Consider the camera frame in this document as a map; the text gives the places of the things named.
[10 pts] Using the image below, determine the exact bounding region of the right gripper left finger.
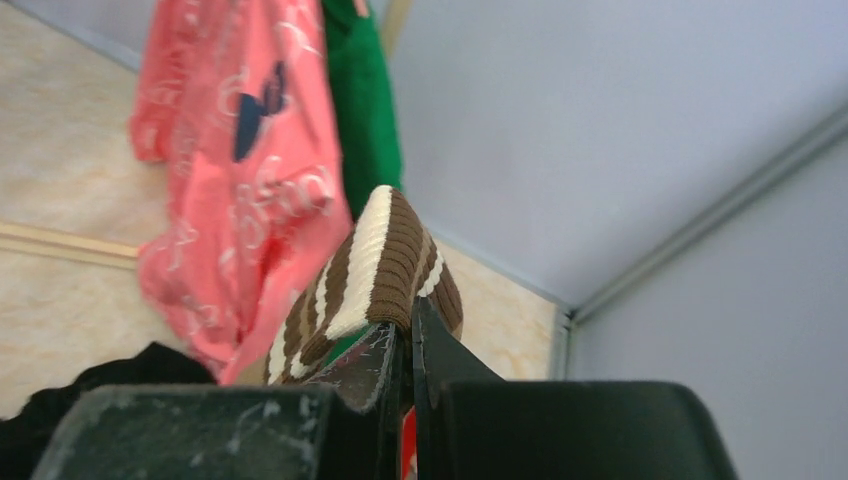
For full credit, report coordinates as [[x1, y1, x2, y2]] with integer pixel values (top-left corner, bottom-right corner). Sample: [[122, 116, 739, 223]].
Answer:
[[33, 324, 404, 479]]

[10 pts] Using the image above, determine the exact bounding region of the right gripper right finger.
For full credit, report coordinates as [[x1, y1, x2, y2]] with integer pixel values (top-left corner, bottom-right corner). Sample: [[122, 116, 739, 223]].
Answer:
[[412, 299, 736, 479]]

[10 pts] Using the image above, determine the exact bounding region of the brown striped sock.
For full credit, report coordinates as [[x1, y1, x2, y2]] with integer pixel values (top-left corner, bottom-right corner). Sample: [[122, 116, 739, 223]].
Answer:
[[265, 185, 464, 385]]

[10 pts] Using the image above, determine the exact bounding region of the green garment on hanger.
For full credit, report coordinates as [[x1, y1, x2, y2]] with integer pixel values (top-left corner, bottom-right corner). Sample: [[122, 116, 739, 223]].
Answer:
[[321, 1, 403, 220]]

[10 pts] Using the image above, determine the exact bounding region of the black cloth pile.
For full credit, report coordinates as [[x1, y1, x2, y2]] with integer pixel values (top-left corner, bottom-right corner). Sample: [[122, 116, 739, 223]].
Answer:
[[1, 342, 215, 479]]

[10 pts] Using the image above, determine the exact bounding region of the pink printed shirt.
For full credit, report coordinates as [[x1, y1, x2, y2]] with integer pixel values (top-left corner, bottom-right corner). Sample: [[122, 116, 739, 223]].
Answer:
[[129, 1, 351, 384]]

